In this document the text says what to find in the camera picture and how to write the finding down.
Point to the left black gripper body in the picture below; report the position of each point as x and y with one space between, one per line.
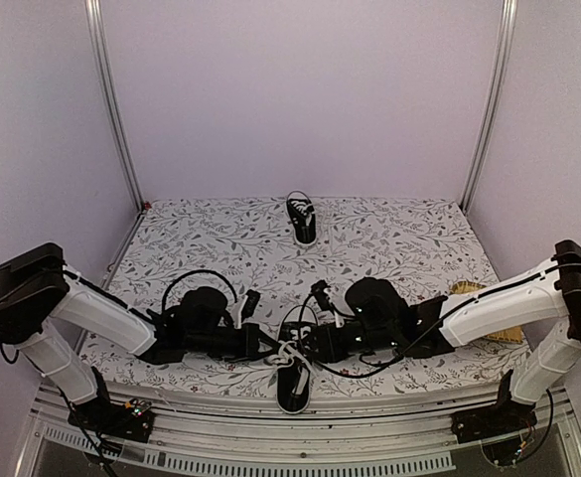
240 350

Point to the left aluminium frame post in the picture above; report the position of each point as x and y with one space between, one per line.
105 76

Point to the right aluminium frame post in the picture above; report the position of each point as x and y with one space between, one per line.
492 103

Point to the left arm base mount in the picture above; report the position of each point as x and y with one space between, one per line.
132 420

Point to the floral patterned table mat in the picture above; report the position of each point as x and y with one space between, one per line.
422 247

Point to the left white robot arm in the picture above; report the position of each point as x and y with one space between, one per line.
38 287

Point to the woven bamboo tray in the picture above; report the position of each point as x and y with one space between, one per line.
509 336

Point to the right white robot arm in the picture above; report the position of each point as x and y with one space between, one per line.
383 320

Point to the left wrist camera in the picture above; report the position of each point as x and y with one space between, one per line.
247 307

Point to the black canvas sneaker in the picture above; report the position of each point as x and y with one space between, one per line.
302 215
293 360

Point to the aluminium frame post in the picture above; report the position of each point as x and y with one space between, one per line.
105 76
492 103

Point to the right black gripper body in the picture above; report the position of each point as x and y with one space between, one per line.
336 352

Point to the front aluminium rail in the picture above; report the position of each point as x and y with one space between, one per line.
407 435

